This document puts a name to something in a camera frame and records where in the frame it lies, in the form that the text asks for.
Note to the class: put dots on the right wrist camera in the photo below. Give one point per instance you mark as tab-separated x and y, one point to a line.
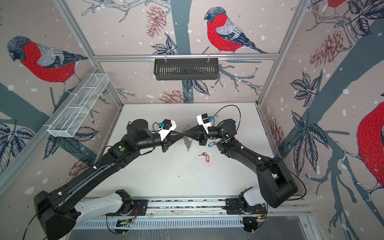
204	120

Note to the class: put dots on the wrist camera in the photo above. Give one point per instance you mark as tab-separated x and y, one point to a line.
166	127
204	120

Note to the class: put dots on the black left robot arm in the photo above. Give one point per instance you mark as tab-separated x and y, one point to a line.
58	212

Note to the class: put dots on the black hanging wire basket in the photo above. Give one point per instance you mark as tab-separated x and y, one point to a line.
186	69

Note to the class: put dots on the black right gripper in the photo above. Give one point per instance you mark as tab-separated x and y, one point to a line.
202	137

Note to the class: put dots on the white mesh wire shelf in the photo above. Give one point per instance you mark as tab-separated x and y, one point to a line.
81	102

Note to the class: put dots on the horizontal aluminium frame bar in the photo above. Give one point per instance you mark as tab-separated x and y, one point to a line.
220	57

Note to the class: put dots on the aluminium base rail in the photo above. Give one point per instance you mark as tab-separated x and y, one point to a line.
161	214

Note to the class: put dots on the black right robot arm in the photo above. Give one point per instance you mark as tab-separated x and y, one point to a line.
275	180

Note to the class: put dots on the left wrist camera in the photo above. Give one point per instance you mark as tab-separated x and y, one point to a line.
166	127

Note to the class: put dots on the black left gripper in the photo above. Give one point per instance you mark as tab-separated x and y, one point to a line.
165	142

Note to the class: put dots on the silver metal carabiner keyring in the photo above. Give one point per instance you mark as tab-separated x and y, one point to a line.
188	142

